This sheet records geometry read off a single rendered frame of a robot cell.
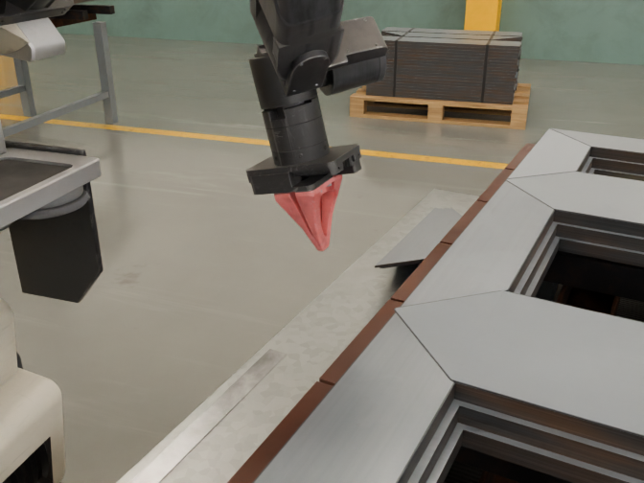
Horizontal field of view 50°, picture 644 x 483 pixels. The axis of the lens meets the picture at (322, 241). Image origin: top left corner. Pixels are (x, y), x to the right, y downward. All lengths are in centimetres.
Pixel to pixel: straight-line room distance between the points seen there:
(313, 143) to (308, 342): 41
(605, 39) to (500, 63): 283
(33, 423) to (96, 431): 124
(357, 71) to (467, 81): 413
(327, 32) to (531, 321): 34
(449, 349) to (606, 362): 14
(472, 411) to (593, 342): 15
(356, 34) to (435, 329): 29
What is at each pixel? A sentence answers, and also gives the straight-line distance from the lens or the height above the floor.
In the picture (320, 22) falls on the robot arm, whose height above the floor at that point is 116.
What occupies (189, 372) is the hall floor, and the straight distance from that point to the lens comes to 215.
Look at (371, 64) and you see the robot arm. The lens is 69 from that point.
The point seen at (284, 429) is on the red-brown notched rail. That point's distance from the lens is 62.
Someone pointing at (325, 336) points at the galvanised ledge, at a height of 68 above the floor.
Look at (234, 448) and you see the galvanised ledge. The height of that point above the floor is 68.
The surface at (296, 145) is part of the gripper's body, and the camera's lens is 66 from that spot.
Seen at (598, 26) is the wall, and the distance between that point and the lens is 747.
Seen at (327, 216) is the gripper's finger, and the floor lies 95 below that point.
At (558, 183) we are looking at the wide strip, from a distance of 110.
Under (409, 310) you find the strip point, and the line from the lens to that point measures 71.
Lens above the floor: 122
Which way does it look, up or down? 25 degrees down
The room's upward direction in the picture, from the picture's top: straight up
